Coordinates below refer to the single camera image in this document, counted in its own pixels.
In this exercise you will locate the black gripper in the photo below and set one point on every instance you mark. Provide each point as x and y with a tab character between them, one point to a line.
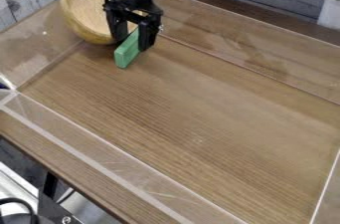
140	12

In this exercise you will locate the green rectangular block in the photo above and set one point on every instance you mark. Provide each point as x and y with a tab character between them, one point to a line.
128	50

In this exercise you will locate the brown wooden bowl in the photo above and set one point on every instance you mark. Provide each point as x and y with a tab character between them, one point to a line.
85	17

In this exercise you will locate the white cylindrical container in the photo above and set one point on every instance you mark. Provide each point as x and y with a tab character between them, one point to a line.
329	14

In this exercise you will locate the black table leg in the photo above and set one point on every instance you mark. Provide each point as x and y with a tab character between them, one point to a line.
51	185

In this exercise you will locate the clear acrylic tray wall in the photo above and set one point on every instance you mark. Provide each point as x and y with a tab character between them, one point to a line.
215	131

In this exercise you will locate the black metal bracket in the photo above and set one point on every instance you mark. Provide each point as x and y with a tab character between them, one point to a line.
52	213

